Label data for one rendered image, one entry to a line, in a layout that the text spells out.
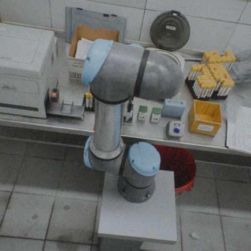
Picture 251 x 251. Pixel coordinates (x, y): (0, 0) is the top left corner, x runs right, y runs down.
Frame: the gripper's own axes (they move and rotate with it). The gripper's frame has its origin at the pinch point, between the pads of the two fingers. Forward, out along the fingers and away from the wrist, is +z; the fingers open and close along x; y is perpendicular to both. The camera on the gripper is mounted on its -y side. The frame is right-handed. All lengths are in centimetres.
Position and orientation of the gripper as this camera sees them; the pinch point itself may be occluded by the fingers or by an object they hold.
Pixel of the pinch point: (128, 109)
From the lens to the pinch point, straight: 138.4
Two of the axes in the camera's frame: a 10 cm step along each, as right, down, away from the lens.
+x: -0.8, 7.8, -6.2
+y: -9.9, -1.4, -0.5
